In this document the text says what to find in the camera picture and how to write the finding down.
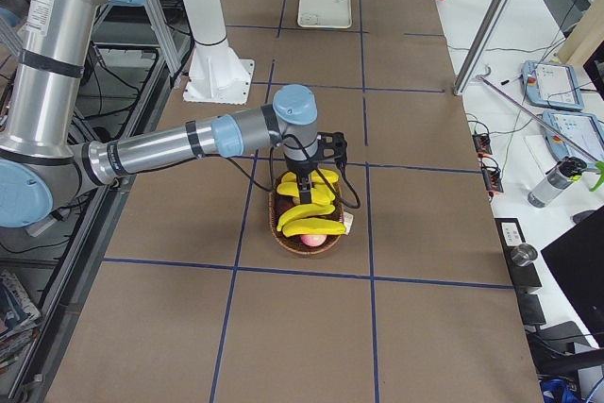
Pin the black monitor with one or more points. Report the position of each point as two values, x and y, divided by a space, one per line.
575 260

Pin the aluminium frame post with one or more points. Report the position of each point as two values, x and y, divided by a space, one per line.
478 47

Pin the brown wicker basket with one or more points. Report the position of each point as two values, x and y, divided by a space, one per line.
293 244

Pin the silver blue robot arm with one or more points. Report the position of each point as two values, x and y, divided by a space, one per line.
41 172

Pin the reacher grabber stick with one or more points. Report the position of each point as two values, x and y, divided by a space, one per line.
569 141

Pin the stack of magazines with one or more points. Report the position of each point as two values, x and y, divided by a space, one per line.
20 318

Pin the blue teach pendant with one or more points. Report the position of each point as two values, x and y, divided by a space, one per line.
583 128
552 85

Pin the steel cup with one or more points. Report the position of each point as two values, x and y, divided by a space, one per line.
523 254

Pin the yellow banana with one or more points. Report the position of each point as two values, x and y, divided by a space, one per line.
313 226
303 211
288 189
324 176

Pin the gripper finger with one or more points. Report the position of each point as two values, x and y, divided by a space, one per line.
307 190
301 186

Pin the dark red apple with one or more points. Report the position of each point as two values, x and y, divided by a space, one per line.
282 205

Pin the pink peach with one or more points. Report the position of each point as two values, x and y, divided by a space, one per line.
313 240

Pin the white basket tag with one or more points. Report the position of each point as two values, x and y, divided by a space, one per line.
347 219

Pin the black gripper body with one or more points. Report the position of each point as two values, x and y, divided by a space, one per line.
302 171

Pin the lower blue teach pendant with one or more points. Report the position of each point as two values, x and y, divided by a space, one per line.
583 128

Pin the orange circuit board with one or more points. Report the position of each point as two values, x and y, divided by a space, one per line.
490 169

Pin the yellow star fruit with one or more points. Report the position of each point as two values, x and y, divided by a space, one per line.
321 194

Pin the yellow mango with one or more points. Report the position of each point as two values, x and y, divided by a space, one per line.
289 177

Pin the upper blue teach pendant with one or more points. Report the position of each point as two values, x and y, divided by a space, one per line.
552 85

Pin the white bear tray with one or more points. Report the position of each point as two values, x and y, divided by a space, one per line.
333 14

